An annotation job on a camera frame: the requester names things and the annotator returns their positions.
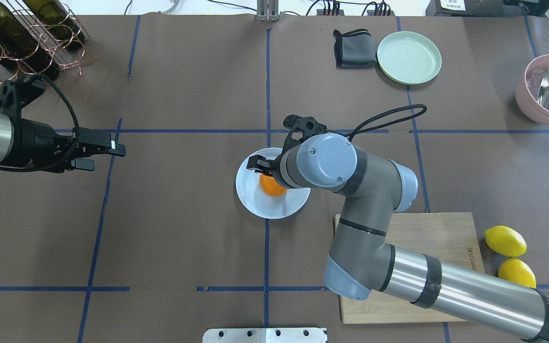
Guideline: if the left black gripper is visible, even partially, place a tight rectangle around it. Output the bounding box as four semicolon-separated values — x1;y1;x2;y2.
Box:
12;119;126;172

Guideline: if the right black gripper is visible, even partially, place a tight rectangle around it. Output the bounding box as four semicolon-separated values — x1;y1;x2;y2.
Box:
247;153;289;189

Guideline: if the orange fruit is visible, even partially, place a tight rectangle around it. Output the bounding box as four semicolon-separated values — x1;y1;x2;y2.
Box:
259;174;287;197

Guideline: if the light blue plate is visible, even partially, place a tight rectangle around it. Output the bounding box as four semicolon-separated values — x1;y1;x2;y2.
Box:
235;157;311;219

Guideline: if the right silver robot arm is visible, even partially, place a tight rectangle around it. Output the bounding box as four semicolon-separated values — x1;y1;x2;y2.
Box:
245;133;549;343

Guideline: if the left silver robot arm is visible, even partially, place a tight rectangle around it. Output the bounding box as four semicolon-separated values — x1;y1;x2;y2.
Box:
0;155;110;283

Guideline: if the light green plate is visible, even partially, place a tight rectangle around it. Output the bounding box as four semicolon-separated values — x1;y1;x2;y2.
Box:
376;31;443;85

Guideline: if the dark grey folded cloth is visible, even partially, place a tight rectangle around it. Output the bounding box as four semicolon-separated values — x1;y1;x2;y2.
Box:
333;29;377;69

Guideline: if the wooden cutting board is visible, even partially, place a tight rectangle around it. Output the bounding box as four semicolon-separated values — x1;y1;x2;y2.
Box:
340;212;484;325

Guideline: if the black computer box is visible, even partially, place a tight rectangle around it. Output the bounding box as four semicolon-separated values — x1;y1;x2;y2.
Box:
425;0;549;18

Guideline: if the yellow lemon far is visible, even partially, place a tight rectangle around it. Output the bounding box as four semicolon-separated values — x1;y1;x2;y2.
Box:
484;225;528;258

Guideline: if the yellow lemon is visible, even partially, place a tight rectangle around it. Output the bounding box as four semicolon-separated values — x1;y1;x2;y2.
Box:
484;225;528;258
497;258;537;289

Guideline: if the yellow lemon near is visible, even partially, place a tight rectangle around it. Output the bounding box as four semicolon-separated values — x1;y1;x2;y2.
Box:
497;258;537;289

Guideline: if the pink bowl with ice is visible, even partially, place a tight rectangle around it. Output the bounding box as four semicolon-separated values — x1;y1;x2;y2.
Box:
516;54;549;126

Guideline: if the copper wire bottle rack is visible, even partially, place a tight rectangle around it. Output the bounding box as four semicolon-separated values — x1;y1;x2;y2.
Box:
0;0;94;79

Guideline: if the aluminium frame post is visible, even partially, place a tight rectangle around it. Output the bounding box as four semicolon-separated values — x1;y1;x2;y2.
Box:
256;0;280;22

